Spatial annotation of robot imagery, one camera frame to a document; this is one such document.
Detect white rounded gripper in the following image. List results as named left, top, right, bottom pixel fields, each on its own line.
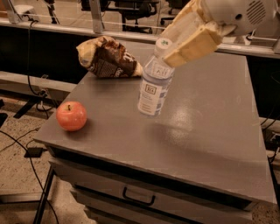
left=161, top=0, right=277, bottom=67

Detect clear plastic water bottle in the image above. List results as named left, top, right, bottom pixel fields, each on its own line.
left=137, top=38, right=174, bottom=116

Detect brown chip bag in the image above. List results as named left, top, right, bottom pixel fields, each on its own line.
left=76, top=36, right=143, bottom=78

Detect black office chair right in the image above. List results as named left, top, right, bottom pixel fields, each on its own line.
left=160, top=0, right=190, bottom=25

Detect black office chair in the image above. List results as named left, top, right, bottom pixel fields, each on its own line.
left=80, top=0, right=160, bottom=35
left=160, top=0, right=190, bottom=25

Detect grey drawer cabinet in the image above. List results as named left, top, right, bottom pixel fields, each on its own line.
left=36, top=53, right=277, bottom=224

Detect red apple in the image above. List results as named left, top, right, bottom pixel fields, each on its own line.
left=56, top=101, right=87, bottom=131

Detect black power adapter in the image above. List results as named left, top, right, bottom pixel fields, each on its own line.
left=24, top=147, right=46, bottom=158

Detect metal railing post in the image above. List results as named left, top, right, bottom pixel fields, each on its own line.
left=89, top=0, right=103, bottom=33

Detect black drawer handle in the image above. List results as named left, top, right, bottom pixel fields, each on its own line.
left=122, top=187, right=156, bottom=207

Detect black floor cable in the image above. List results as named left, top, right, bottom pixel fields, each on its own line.
left=0, top=129, right=60, bottom=224

